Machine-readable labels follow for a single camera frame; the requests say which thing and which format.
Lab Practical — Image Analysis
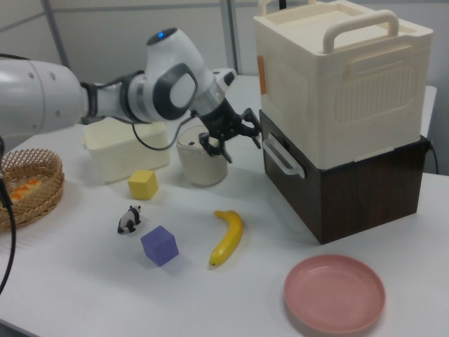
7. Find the cream open plastic box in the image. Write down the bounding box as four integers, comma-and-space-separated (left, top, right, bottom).
81, 117, 172, 184

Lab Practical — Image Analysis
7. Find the thick black hanging cable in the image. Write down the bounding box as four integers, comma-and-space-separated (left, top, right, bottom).
0, 133, 18, 296

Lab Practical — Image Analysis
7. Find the yellow toy banana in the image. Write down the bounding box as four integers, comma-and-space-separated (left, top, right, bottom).
208, 209, 244, 271

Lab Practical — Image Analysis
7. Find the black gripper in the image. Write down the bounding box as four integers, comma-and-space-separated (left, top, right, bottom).
196, 99, 264, 165

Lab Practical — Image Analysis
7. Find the purple foam cube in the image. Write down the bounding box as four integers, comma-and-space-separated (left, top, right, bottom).
140, 225, 180, 269

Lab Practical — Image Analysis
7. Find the black cable behind cabinet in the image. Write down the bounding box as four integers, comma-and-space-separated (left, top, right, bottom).
425, 138, 440, 175

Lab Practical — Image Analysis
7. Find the wooden drawer with white handle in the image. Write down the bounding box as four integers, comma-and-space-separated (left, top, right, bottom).
258, 109, 308, 180

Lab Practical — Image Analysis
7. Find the cream plastic cabinet with handle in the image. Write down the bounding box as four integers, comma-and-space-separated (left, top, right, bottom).
253, 0, 435, 170

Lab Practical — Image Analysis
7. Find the woven wicker basket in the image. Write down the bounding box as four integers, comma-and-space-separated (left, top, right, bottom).
0, 147, 66, 231

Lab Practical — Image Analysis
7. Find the small cream lidded trash bin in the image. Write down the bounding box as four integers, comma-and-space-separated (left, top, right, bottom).
175, 125, 229, 187

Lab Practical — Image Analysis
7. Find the toy bread with orange topping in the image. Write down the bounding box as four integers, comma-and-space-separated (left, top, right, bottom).
8, 178, 41, 204

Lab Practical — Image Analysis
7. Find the yellow foam cube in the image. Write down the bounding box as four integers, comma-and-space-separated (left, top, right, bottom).
126, 168, 160, 201

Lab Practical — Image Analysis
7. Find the pink plastic plate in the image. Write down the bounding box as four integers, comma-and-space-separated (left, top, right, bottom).
283, 253, 387, 335

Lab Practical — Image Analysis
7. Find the toy panda figure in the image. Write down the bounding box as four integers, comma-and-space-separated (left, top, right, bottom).
116, 204, 143, 234

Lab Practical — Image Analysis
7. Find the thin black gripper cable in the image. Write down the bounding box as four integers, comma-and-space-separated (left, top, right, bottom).
119, 112, 197, 152

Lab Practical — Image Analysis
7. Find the dark brown wooden cabinet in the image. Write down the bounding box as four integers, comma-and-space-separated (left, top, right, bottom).
258, 108, 432, 246

